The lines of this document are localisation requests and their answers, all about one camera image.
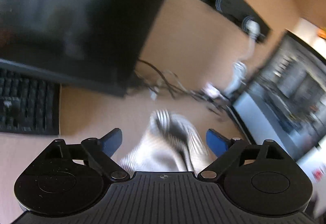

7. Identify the striped beige knit garment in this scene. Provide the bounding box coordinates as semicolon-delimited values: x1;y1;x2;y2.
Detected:
118;110;213;176

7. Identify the computer case with glass panel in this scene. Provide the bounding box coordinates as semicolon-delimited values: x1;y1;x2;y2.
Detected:
230;31;325;161

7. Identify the black keyboard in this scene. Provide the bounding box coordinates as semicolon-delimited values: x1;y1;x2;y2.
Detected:
0;68;61;135

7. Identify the curved computer monitor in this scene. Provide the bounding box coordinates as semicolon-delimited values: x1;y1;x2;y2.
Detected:
1;0;164;97

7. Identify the black cable bundle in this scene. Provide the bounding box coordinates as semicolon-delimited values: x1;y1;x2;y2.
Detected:
135;58;235;123

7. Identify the white plug and cable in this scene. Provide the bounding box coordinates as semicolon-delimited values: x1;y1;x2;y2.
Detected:
224;20;262;97

